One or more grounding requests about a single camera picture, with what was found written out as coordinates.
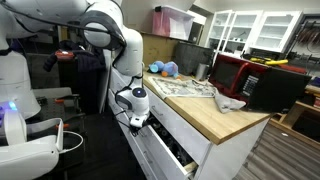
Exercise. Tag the white glass-door wall cabinet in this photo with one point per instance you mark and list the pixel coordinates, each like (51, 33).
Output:
(242, 31)

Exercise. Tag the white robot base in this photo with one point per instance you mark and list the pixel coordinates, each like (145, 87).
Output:
(31, 150)

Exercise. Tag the pink plastic storage bin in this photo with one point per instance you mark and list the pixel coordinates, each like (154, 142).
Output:
(171, 22)

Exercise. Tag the red black microwave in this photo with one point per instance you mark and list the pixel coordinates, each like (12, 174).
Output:
(261, 87)

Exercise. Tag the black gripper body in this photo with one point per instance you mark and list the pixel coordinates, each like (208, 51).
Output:
(134, 130)

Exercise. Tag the metal cup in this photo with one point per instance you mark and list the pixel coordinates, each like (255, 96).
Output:
(201, 71)

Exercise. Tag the grey crumpled rag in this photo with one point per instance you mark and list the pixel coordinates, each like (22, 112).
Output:
(226, 104)

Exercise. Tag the blue plush toy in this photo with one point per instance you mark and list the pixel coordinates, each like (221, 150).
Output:
(165, 69)

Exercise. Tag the white drawer cabinet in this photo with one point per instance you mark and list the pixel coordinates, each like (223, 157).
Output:
(188, 138)

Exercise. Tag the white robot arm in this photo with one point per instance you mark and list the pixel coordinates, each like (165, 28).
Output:
(101, 24)

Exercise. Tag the wooden counter top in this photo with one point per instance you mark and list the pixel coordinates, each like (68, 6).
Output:
(204, 115)

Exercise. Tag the dark grey fabric bin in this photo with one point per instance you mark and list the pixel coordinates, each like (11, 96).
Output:
(188, 56)

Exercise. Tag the white patterned cloth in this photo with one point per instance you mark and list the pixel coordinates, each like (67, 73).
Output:
(167, 87)

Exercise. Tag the dark jacket on chair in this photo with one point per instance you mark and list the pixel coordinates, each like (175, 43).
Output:
(87, 60)

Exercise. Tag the yellow tool on shelf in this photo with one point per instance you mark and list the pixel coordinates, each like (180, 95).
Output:
(269, 61)

